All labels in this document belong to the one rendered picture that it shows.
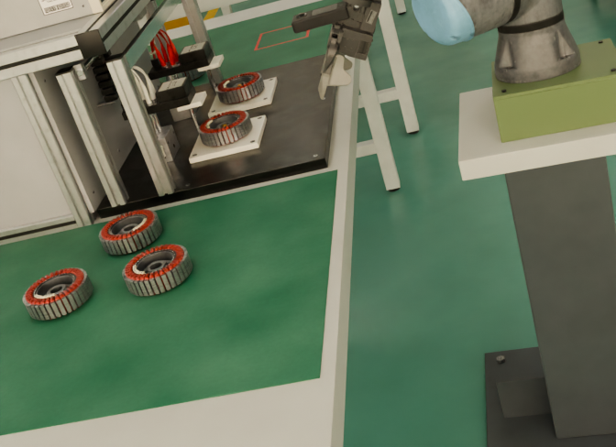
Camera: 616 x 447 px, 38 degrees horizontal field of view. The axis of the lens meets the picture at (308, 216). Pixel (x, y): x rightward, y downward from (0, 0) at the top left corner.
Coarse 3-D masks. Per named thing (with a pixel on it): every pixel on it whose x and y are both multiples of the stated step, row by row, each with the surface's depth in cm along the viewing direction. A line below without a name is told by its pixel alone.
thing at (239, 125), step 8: (232, 112) 190; (240, 112) 188; (208, 120) 189; (216, 120) 189; (224, 120) 190; (232, 120) 190; (240, 120) 184; (248, 120) 185; (200, 128) 186; (208, 128) 185; (216, 128) 183; (224, 128) 182; (232, 128) 182; (240, 128) 183; (248, 128) 185; (200, 136) 187; (208, 136) 183; (216, 136) 182; (224, 136) 182; (232, 136) 183; (240, 136) 184; (208, 144) 185; (216, 144) 184; (224, 144) 183
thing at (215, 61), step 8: (184, 48) 207; (192, 48) 205; (200, 48) 203; (208, 48) 206; (184, 56) 203; (192, 56) 202; (200, 56) 202; (208, 56) 204; (216, 56) 208; (160, 64) 209; (168, 64) 207; (176, 64) 204; (184, 64) 203; (192, 64) 203; (200, 64) 203; (208, 64) 203; (216, 64) 203; (152, 72) 205; (160, 72) 204; (168, 72) 204; (176, 72) 204
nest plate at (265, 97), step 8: (264, 80) 215; (272, 80) 213; (264, 88) 210; (272, 88) 208; (216, 96) 214; (256, 96) 206; (264, 96) 204; (272, 96) 205; (216, 104) 209; (224, 104) 207; (232, 104) 205; (240, 104) 204; (248, 104) 203; (256, 104) 202; (264, 104) 202; (216, 112) 204; (224, 112) 204
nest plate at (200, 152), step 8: (256, 120) 192; (264, 120) 191; (256, 128) 188; (248, 136) 184; (256, 136) 183; (200, 144) 189; (232, 144) 183; (240, 144) 182; (248, 144) 181; (256, 144) 181; (192, 152) 186; (200, 152) 184; (208, 152) 183; (216, 152) 182; (224, 152) 182; (232, 152) 182; (192, 160) 183; (200, 160) 183
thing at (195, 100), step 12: (168, 84) 184; (180, 84) 182; (156, 96) 182; (168, 96) 182; (180, 96) 181; (192, 96) 185; (204, 96) 186; (156, 108) 183; (168, 108) 182; (180, 108) 183; (156, 120) 190; (156, 132) 188
